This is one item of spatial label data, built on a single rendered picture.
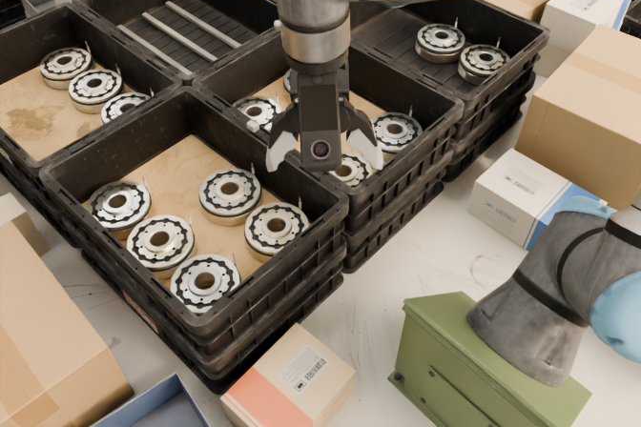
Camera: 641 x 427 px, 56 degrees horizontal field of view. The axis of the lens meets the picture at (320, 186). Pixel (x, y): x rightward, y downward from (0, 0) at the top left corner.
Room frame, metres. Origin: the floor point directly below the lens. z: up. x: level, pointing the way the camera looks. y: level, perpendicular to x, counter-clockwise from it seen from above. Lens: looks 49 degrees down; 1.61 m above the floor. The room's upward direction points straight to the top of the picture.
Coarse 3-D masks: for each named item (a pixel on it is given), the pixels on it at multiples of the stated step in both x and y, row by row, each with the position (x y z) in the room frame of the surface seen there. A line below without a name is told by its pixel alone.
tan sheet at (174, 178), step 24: (192, 144) 0.79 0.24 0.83; (144, 168) 0.73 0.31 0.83; (168, 168) 0.73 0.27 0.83; (192, 168) 0.73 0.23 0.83; (216, 168) 0.73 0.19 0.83; (168, 192) 0.68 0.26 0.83; (192, 192) 0.68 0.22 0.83; (264, 192) 0.68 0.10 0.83; (192, 216) 0.62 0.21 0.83; (120, 240) 0.57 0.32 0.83; (216, 240) 0.57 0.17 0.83; (240, 240) 0.57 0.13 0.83; (240, 264) 0.53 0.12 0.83; (168, 288) 0.48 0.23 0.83
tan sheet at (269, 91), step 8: (280, 80) 0.98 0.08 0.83; (264, 88) 0.96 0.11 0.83; (272, 88) 0.96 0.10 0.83; (280, 88) 0.96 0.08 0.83; (264, 96) 0.93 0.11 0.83; (272, 96) 0.93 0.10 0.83; (280, 96) 0.93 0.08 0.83; (352, 96) 0.93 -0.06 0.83; (280, 104) 0.91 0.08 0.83; (288, 104) 0.91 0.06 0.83; (352, 104) 0.91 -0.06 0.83; (360, 104) 0.91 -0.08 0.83; (368, 104) 0.91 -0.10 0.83; (368, 112) 0.88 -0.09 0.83; (376, 112) 0.88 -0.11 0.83; (384, 112) 0.88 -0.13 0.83; (344, 136) 0.81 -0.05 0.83; (344, 144) 0.79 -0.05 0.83; (352, 152) 0.77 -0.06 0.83; (360, 152) 0.77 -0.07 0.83
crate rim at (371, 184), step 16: (256, 48) 0.95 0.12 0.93; (352, 48) 0.96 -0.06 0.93; (224, 64) 0.90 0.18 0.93; (384, 64) 0.90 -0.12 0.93; (416, 80) 0.86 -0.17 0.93; (208, 96) 0.81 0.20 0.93; (448, 96) 0.81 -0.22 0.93; (240, 112) 0.77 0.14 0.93; (448, 112) 0.77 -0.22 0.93; (432, 128) 0.74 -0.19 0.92; (448, 128) 0.75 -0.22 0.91; (416, 144) 0.69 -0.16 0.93; (400, 160) 0.66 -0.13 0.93; (336, 176) 0.62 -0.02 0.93; (384, 176) 0.63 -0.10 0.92; (352, 192) 0.59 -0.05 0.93; (368, 192) 0.60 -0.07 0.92
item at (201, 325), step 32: (192, 96) 0.82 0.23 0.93; (64, 160) 0.65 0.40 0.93; (288, 160) 0.65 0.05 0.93; (64, 192) 0.59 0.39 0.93; (96, 224) 0.53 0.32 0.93; (320, 224) 0.53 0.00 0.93; (128, 256) 0.47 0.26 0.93; (288, 256) 0.47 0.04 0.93; (160, 288) 0.43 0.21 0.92; (256, 288) 0.43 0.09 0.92; (192, 320) 0.37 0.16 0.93
